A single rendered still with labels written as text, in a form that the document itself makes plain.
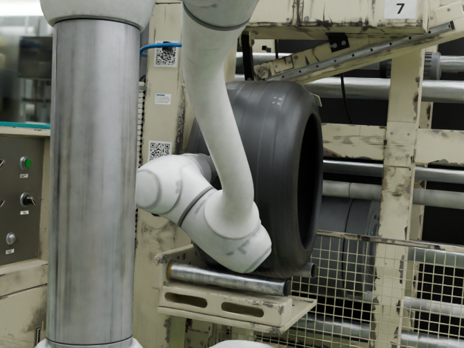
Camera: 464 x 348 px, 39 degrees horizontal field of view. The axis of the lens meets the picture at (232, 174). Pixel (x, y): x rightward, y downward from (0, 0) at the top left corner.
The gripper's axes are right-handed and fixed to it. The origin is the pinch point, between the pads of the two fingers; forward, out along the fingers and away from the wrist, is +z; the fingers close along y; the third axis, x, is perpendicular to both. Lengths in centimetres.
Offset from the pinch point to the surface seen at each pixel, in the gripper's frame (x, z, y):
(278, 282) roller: 33.2, 10.5, -9.9
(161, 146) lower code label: 1.5, 22.2, 30.6
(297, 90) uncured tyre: -15.9, 25.4, -8.9
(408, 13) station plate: -37, 54, -33
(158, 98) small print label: -12.2, 24.1, 32.4
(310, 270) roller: 38, 38, -11
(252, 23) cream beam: -35, 54, 15
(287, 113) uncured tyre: -10.5, 14.1, -9.8
